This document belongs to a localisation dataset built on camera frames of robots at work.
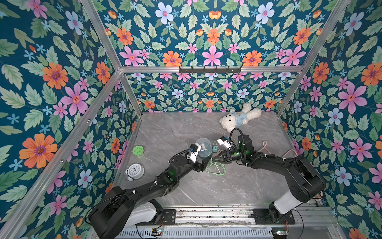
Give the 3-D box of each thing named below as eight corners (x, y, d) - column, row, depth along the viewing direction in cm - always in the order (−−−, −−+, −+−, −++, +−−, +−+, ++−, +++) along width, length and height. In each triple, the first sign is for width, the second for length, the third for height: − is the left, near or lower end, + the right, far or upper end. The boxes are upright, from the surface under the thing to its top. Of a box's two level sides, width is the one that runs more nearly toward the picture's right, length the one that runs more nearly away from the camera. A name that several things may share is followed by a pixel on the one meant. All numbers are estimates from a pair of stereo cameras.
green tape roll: (133, 157, 97) (130, 154, 93) (136, 149, 101) (133, 145, 98) (143, 157, 97) (141, 154, 93) (145, 149, 101) (143, 145, 98)
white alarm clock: (125, 181, 87) (122, 178, 84) (130, 166, 93) (127, 163, 90) (141, 181, 87) (139, 178, 84) (145, 166, 93) (143, 163, 90)
